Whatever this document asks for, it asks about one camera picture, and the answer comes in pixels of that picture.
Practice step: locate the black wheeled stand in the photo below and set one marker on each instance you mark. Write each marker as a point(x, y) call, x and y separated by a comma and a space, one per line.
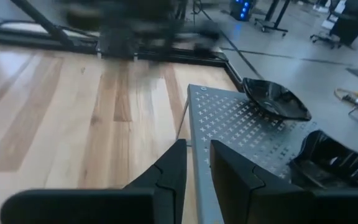
point(272, 21)

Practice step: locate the black table rig frame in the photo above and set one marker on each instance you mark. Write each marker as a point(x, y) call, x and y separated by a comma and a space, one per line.
point(42, 40)

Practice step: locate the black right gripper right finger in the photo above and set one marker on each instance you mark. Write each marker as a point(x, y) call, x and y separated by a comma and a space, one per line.
point(244, 193)

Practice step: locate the black leaf-shaped mini plate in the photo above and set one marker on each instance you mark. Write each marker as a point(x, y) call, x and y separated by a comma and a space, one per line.
point(275, 99)

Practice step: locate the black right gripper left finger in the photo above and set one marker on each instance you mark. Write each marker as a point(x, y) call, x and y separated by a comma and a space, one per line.
point(166, 186)

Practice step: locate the computer tower with blue lights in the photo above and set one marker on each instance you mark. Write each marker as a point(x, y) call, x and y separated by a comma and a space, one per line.
point(242, 9)

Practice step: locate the gray perforated metal riser shelf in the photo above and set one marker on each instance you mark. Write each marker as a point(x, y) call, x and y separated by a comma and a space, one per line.
point(228, 118)

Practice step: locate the black square mini plate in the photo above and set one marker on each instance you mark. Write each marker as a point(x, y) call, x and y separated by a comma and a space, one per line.
point(331, 161)

